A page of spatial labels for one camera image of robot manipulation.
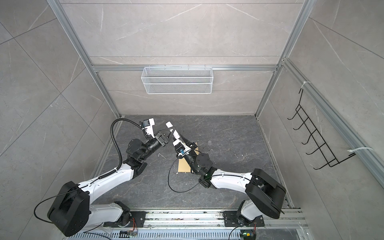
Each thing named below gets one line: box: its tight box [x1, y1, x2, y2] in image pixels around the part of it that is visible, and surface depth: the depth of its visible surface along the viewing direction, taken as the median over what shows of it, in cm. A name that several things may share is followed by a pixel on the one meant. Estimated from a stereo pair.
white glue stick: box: [165, 121, 181, 140], surface depth 70 cm
